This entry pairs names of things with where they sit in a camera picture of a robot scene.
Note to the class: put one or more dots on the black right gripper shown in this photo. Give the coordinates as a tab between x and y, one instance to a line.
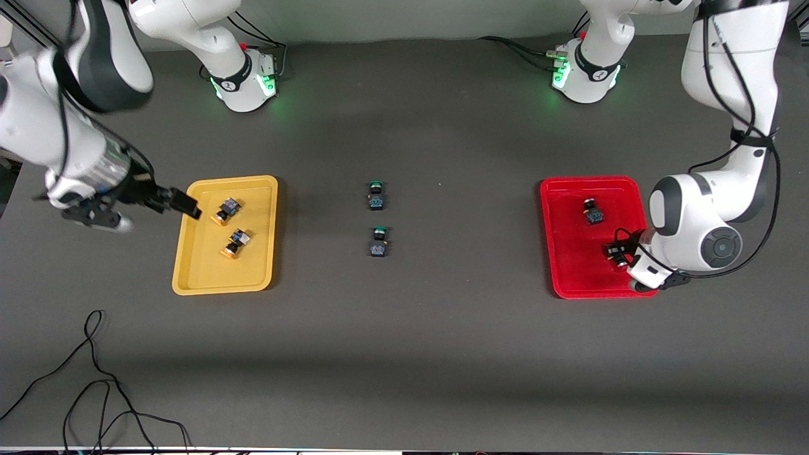
140	190

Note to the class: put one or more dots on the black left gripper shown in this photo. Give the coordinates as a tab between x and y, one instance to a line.
618	248

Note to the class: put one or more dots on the red push button switch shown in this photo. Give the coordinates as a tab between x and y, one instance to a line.
593	213
622	256

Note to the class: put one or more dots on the yellow push button switch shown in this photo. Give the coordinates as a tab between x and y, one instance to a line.
227	210
235	242

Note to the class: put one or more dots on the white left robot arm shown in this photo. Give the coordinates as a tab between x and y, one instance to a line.
727	63

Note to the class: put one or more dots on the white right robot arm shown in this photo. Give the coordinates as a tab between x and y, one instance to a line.
38	126

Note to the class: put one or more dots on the red plastic tray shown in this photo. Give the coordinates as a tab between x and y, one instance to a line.
569	253

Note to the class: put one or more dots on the yellow plastic tray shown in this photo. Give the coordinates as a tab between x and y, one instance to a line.
208	265

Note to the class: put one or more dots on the green push button switch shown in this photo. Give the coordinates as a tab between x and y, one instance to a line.
378	243
377	197

